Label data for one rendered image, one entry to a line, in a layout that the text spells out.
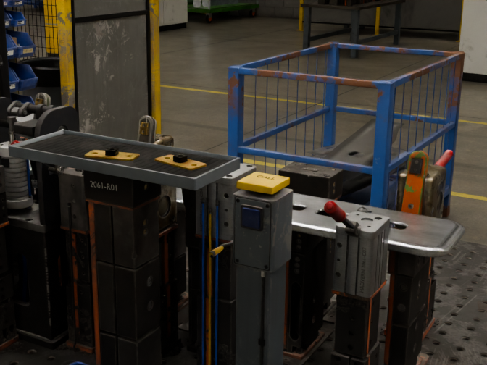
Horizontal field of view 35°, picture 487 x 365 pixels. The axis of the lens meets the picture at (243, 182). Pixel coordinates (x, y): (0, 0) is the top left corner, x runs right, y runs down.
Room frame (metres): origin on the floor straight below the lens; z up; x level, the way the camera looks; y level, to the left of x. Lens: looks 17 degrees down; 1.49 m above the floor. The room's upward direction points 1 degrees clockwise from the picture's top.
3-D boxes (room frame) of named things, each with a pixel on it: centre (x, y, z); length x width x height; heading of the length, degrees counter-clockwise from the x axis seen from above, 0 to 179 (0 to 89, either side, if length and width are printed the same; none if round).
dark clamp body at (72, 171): (1.43, 0.31, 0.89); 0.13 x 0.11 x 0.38; 152
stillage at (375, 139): (3.92, -0.56, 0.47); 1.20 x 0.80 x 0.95; 150
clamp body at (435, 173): (1.50, -0.36, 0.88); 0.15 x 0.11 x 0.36; 152
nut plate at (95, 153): (1.20, 0.21, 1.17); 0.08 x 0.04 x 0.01; 75
